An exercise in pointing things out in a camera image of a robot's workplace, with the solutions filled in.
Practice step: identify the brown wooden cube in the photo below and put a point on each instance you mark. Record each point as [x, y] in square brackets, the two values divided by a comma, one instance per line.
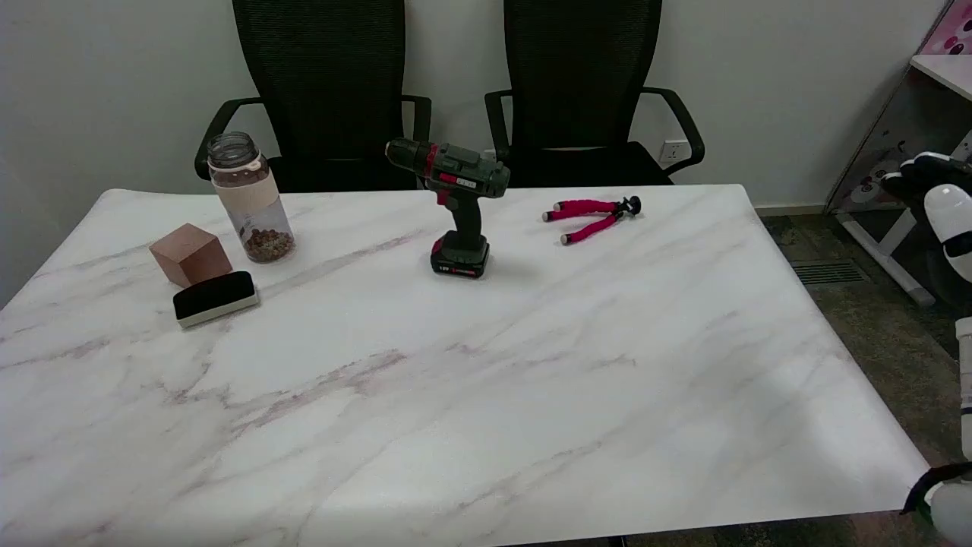
[190, 254]

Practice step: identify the white desk with cartoon panel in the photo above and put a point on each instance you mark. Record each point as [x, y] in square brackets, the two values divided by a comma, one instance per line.
[904, 121]

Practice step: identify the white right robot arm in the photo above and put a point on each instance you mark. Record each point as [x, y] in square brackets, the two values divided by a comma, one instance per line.
[954, 510]

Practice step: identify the black white board eraser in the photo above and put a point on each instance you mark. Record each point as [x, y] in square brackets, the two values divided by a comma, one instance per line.
[214, 296]

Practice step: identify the pink printed board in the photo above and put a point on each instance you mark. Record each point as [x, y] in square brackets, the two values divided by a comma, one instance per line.
[953, 34]

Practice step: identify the white wall socket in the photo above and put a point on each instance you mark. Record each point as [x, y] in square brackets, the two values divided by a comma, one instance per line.
[674, 151]

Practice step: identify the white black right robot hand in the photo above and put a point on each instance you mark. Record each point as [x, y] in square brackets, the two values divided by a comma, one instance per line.
[948, 220]

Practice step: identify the green black power screwdriver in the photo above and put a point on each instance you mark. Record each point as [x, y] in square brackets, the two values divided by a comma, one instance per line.
[463, 171]

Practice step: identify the clear bottle with beige band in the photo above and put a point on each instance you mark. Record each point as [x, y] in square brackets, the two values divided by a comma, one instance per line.
[254, 205]

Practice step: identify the black mesh office chair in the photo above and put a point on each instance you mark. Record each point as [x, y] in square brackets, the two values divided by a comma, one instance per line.
[581, 76]
[326, 76]

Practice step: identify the dark floor vent grille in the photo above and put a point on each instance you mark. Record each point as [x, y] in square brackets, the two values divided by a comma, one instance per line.
[828, 272]

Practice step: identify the pink flexible mini tripod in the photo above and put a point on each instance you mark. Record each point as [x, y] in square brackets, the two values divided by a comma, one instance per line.
[585, 206]

